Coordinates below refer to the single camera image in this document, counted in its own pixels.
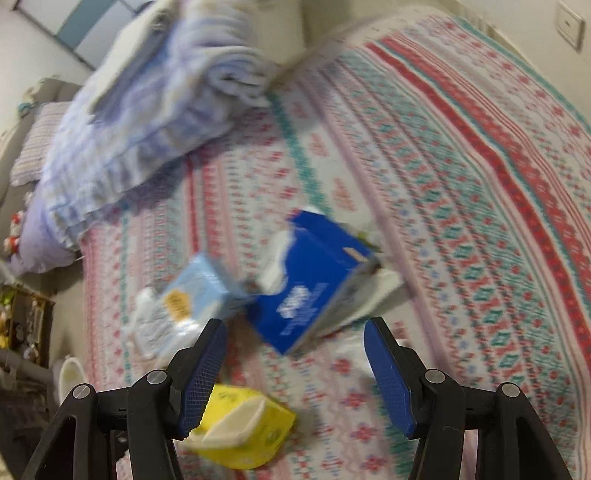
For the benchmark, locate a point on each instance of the lavender bed sheet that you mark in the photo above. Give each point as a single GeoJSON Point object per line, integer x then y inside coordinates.
{"type": "Point", "coordinates": [39, 251]}

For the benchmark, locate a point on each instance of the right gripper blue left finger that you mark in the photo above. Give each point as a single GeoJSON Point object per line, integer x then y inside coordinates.
{"type": "Point", "coordinates": [197, 369]}

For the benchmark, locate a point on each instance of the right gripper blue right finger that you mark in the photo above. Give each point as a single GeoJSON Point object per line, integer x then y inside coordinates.
{"type": "Point", "coordinates": [396, 373]}

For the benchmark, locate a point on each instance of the dark blue carton box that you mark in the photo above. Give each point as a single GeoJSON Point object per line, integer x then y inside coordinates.
{"type": "Point", "coordinates": [315, 273]}

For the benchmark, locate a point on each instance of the light blue milk carton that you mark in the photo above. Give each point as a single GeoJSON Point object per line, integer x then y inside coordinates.
{"type": "Point", "coordinates": [172, 319]}

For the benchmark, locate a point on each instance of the white plastic trash basin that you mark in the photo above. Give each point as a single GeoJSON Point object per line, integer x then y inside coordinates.
{"type": "Point", "coordinates": [68, 373]}

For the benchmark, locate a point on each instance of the yellow drink carton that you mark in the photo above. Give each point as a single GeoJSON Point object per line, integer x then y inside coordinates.
{"type": "Point", "coordinates": [241, 428]}

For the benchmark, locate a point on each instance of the white wall switch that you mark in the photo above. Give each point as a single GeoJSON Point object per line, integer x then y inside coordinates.
{"type": "Point", "coordinates": [569, 25]}

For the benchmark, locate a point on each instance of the patterned woven bed mat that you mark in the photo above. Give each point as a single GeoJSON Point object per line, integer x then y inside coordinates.
{"type": "Point", "coordinates": [467, 170]}

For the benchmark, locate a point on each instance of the blue plaid folded quilt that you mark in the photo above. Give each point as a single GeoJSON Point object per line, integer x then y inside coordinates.
{"type": "Point", "coordinates": [153, 99]}

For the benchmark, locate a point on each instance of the wooden toy shelf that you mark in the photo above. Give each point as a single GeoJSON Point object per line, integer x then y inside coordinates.
{"type": "Point", "coordinates": [26, 323]}

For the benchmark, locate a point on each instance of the plaid pillow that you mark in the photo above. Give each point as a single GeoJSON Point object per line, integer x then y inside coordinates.
{"type": "Point", "coordinates": [28, 165]}

